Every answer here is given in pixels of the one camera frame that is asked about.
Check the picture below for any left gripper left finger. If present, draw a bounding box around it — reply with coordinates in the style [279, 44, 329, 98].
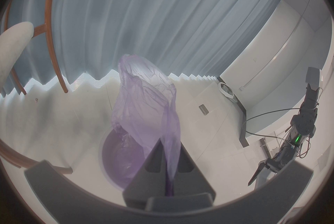
[122, 139, 167, 209]

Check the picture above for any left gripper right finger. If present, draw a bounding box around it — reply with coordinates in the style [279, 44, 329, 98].
[173, 143, 217, 203]

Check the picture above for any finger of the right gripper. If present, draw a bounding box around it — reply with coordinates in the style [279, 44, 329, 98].
[247, 162, 268, 187]

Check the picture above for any purple plastic bag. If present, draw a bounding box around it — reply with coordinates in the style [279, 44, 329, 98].
[101, 54, 183, 196]

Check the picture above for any white trash bin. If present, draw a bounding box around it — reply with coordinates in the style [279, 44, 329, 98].
[97, 124, 136, 191]

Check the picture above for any white grey litter tray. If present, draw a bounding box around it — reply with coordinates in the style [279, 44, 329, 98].
[218, 82, 238, 103]

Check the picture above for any pale blue curtain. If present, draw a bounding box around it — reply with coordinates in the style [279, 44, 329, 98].
[5, 0, 284, 95]

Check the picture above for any white cushioned wooden chair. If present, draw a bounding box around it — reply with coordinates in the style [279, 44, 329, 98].
[0, 0, 74, 175]

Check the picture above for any black cable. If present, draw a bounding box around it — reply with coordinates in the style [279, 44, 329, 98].
[241, 108, 304, 140]

